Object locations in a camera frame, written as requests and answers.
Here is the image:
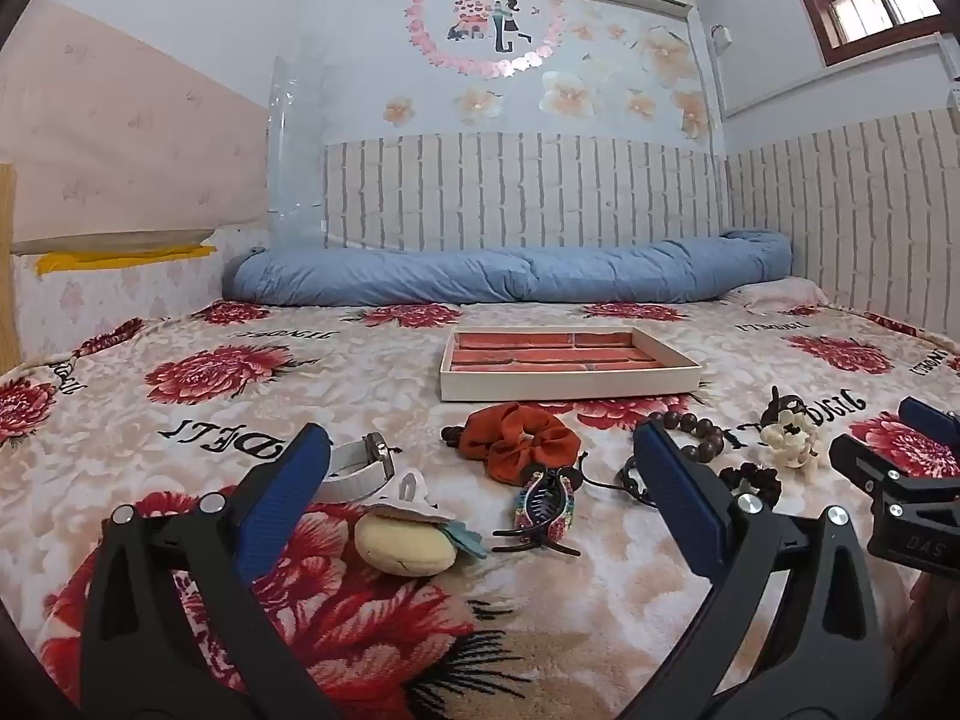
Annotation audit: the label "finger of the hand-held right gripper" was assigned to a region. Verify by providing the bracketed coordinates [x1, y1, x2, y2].
[898, 395, 960, 460]
[828, 431, 960, 500]

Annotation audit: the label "person's right hand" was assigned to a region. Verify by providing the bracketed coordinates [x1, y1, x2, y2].
[896, 570, 960, 661]

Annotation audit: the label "orange scrunchie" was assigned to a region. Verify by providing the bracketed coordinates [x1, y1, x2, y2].
[441, 403, 582, 482]

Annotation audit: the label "colourful hair claw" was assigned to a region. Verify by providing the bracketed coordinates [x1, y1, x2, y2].
[493, 465, 582, 557]

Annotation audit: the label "heart couple wall sticker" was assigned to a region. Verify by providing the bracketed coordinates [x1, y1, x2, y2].
[405, 0, 565, 80]

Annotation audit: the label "wooden framed window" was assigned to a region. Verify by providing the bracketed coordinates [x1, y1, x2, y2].
[780, 0, 950, 67]

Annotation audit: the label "grey board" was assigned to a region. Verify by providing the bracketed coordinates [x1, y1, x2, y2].
[11, 229, 218, 256]

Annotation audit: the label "floral printed blanket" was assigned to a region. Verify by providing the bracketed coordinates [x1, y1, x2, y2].
[0, 281, 960, 720]

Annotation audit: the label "flower wall stickers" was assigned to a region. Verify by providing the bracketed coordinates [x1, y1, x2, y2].
[382, 19, 712, 143]

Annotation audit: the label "clear plastic sheet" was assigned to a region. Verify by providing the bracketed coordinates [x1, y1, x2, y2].
[266, 56, 329, 248]

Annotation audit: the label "black scrunchie with charm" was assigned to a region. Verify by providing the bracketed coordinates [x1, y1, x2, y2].
[718, 463, 783, 506]

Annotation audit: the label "wooden post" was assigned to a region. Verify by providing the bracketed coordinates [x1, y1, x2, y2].
[0, 163, 20, 376]

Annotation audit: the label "plush bird hair clip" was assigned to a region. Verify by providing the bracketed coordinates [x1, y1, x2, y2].
[354, 469, 488, 578]

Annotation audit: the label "pink pillow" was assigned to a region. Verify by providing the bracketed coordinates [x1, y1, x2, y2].
[731, 277, 830, 316]

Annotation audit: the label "blue duvet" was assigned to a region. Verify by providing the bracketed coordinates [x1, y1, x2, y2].
[223, 229, 794, 308]

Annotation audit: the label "yellow cloth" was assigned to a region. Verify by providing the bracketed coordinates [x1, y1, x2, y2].
[36, 244, 217, 277]

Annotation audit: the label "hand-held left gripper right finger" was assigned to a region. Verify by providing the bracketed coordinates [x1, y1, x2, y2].
[632, 420, 890, 720]

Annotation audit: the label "black braided bracelet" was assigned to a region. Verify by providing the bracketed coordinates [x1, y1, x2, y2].
[577, 454, 655, 505]

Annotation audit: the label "cream scrunchie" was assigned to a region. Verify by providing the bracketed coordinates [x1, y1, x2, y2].
[759, 409, 822, 470]

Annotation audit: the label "wooden bead bracelet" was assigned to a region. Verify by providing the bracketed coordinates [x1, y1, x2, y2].
[646, 409, 745, 458]

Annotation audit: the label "white tray with brick lining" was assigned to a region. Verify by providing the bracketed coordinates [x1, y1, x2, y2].
[439, 328, 704, 402]

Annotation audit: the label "white wall conduit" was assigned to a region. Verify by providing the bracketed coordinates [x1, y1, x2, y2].
[705, 22, 960, 121]

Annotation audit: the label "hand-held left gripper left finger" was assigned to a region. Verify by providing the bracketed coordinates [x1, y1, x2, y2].
[79, 422, 353, 720]

